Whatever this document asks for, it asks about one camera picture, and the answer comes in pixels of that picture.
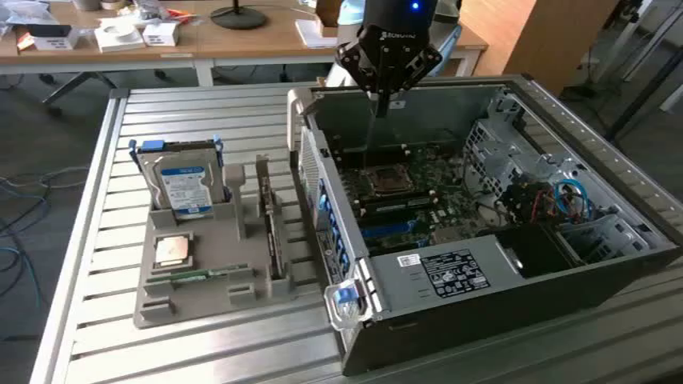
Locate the black lamp base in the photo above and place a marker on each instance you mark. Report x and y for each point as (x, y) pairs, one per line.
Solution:
(238, 18)

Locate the black fan shroud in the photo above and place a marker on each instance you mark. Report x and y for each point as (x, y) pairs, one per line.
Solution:
(534, 248)

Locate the white paper pad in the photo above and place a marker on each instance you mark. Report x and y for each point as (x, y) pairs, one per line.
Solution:
(313, 34)

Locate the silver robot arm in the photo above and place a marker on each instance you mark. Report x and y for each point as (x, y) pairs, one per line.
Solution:
(448, 44)

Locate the dark graphics card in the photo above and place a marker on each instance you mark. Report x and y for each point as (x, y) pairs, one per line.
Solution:
(274, 236)

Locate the wooden desk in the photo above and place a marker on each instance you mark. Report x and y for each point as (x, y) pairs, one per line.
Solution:
(241, 44)

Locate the copper-toned CPU chip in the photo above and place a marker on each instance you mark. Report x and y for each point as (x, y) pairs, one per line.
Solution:
(173, 250)

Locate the black installed RAM stick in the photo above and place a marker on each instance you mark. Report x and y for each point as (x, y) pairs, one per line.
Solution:
(398, 205)

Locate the grey power supply unit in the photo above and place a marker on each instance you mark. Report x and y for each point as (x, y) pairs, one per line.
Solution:
(406, 288)

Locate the small white labelled box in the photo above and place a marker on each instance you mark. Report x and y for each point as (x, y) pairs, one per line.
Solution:
(161, 35)

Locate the hard disk in blue caddy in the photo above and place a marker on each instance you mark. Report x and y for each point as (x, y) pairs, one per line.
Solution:
(185, 188)

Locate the green RAM stick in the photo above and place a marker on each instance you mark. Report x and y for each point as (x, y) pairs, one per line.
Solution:
(187, 276)

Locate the blue expansion slot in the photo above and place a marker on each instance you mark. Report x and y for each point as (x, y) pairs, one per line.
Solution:
(390, 229)

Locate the CPU socket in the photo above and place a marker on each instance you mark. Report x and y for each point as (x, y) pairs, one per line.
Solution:
(388, 180)

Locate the grey parts rack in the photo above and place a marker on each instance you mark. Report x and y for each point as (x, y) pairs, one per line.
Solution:
(225, 248)

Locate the green motherboard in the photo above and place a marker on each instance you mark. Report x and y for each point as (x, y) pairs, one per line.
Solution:
(449, 192)

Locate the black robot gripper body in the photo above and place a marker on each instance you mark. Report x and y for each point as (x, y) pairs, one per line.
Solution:
(396, 24)

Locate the perforated metal drive cage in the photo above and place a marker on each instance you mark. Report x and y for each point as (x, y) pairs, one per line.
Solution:
(492, 152)

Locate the metal disk bay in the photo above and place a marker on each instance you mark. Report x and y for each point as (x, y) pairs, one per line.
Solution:
(604, 240)

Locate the wooden cabinet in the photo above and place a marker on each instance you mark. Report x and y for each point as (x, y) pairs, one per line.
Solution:
(540, 40)

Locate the brown cardboard box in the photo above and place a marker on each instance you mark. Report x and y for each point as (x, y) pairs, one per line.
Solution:
(328, 12)

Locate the white box with black label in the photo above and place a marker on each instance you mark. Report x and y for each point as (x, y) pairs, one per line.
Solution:
(54, 42)

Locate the black open PC case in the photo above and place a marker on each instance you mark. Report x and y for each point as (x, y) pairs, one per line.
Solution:
(481, 328)

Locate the blue case release latch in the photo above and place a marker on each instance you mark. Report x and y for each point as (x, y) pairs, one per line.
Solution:
(345, 295)

